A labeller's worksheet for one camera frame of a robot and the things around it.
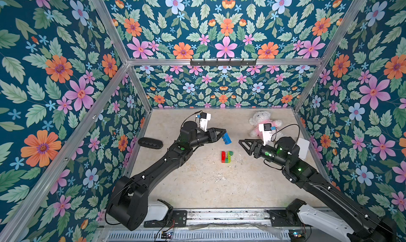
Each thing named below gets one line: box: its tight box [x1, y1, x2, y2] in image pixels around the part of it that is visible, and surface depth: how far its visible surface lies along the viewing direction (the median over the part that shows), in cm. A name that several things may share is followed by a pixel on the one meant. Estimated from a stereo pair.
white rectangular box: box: [296, 137, 310, 161], surface depth 96 cm
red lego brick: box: [221, 151, 226, 164], surface depth 93 cm
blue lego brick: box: [222, 132, 233, 145], surface depth 75 cm
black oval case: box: [137, 136, 164, 150], surface depth 100 cm
